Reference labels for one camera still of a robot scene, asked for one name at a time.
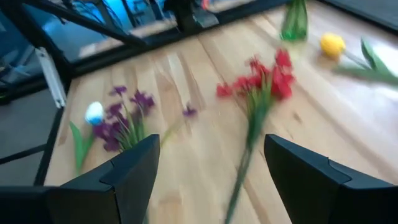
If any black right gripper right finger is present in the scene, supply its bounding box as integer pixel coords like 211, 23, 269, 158
264, 134, 398, 224

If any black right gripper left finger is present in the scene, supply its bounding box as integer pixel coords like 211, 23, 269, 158
49, 134, 161, 224

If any red artificial flower bunch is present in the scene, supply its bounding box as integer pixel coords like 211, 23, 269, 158
216, 48, 296, 224

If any yellow artificial tulip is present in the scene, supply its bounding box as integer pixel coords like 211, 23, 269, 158
319, 32, 398, 86

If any green glass vase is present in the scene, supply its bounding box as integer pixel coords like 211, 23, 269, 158
279, 0, 308, 42

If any purple artificial flower bunch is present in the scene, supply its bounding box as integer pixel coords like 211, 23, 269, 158
93, 85, 198, 153

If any white artificial tulip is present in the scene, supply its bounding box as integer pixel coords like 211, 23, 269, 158
68, 101, 105, 175

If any white mounting bracket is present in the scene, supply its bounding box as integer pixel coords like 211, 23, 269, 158
34, 46, 67, 109

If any black diagonal frame strut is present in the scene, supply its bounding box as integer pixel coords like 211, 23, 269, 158
23, 0, 149, 47

